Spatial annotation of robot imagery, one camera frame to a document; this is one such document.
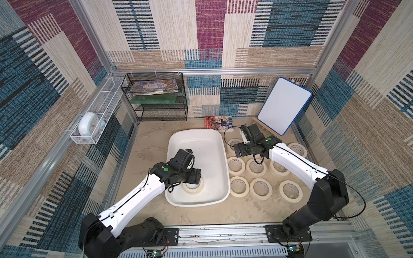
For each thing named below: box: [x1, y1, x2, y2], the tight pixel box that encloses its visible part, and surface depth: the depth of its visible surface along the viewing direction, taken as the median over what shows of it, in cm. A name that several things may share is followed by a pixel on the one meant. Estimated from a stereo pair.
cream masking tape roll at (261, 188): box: [249, 177, 273, 201], surface depth 87 cm
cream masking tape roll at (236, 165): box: [226, 156, 246, 176], surface depth 96 cm
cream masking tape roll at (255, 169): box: [245, 158, 268, 177], surface depth 94 cm
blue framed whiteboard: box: [257, 76, 313, 136], surface depth 93 cm
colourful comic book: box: [204, 116, 234, 131], surface depth 118 cm
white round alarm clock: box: [77, 111, 105, 137], surface depth 64 cm
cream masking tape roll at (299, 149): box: [287, 142, 308, 159], surface depth 104 cm
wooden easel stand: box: [251, 116, 280, 138], surface depth 108 cm
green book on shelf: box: [130, 93, 177, 104], surface depth 96 cm
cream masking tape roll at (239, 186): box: [230, 175, 251, 198], surface depth 89 cm
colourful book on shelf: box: [129, 79, 179, 95], surface depth 83 cm
